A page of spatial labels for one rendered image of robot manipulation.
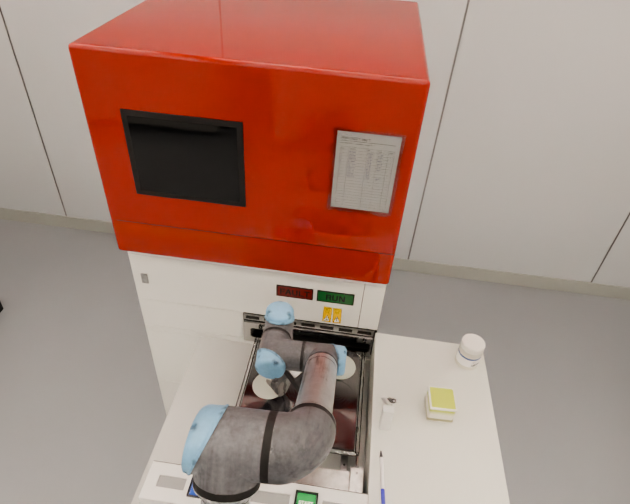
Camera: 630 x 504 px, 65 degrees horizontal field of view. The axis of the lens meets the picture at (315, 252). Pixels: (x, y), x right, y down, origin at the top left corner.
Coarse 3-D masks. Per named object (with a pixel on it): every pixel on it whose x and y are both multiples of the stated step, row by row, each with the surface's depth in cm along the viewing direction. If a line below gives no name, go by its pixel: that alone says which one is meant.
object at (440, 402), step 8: (432, 392) 137; (440, 392) 137; (448, 392) 137; (424, 400) 142; (432, 400) 135; (440, 400) 135; (448, 400) 135; (432, 408) 133; (440, 408) 133; (448, 408) 133; (456, 408) 134; (432, 416) 136; (440, 416) 135; (448, 416) 135
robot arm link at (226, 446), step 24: (216, 408) 83; (240, 408) 84; (192, 432) 79; (216, 432) 79; (240, 432) 79; (264, 432) 79; (192, 456) 79; (216, 456) 78; (240, 456) 78; (264, 456) 78; (216, 480) 79; (240, 480) 79; (264, 480) 79
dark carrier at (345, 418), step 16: (256, 352) 161; (336, 384) 153; (352, 384) 153; (256, 400) 147; (272, 400) 147; (288, 400) 148; (336, 400) 149; (352, 400) 149; (336, 416) 144; (352, 416) 145; (336, 432) 140; (352, 432) 141; (336, 448) 137; (352, 448) 137
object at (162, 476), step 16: (160, 464) 124; (160, 480) 121; (176, 480) 122; (144, 496) 118; (160, 496) 118; (176, 496) 118; (256, 496) 120; (272, 496) 120; (288, 496) 120; (320, 496) 120; (336, 496) 121; (352, 496) 121
